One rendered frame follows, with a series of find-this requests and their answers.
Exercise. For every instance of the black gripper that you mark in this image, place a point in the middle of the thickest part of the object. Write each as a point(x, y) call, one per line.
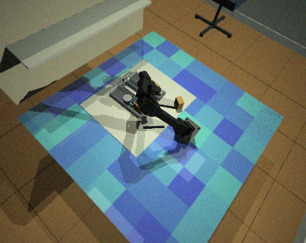
point(158, 89)

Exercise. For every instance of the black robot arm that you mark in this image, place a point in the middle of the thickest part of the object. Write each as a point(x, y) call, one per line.
point(151, 107)

